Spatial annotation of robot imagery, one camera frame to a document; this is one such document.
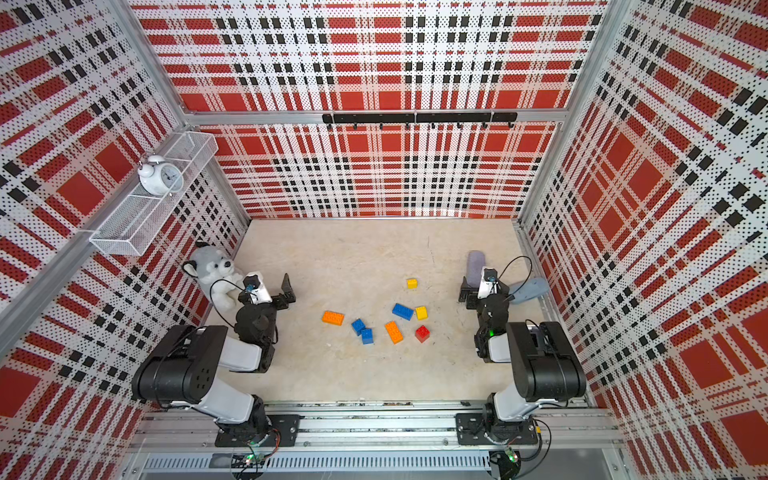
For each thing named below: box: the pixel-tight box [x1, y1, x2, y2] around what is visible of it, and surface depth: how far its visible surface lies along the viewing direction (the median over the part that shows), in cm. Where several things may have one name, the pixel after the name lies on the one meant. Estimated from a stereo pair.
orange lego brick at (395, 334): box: [384, 321, 404, 345], surface depth 92 cm
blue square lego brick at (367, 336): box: [361, 328, 374, 345], surface depth 90 cm
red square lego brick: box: [415, 325, 431, 343], surface depth 90 cm
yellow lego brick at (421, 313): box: [415, 306, 429, 321], surface depth 95 cm
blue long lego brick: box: [392, 303, 415, 321], surface depth 97 cm
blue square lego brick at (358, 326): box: [351, 318, 366, 336], surface depth 90 cm
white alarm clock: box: [137, 155, 184, 197], surface depth 73 cm
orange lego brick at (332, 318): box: [321, 311, 345, 326], surface depth 95 cm
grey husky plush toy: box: [183, 241, 244, 311], surface depth 87 cm
